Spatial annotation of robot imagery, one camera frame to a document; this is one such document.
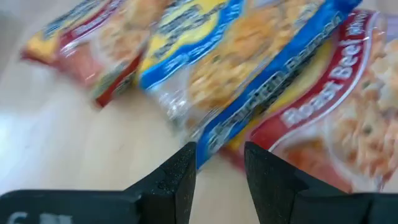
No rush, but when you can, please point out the blue noodle packet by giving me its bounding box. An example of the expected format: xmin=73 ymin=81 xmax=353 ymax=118
xmin=136 ymin=0 xmax=363 ymax=170

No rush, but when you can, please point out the red beef noodle packet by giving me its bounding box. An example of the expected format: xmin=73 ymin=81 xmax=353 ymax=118
xmin=20 ymin=0 xmax=175 ymax=108
xmin=217 ymin=9 xmax=398 ymax=194

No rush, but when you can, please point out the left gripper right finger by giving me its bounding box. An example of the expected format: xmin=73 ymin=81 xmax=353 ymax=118
xmin=244 ymin=141 xmax=398 ymax=224

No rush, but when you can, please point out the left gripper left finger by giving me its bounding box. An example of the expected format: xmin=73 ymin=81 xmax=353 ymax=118
xmin=0 ymin=141 xmax=198 ymax=224

